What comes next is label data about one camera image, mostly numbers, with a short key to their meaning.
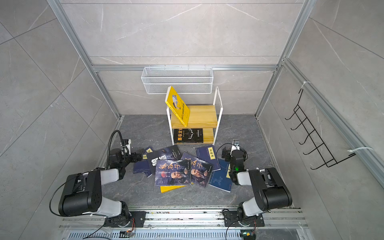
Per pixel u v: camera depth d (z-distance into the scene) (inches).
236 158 27.1
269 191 17.6
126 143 32.1
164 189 32.3
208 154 38.3
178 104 32.9
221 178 33.9
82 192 18.9
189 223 28.8
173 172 33.7
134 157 32.9
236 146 30.8
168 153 37.3
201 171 34.5
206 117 36.8
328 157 24.4
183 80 39.7
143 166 35.1
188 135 40.1
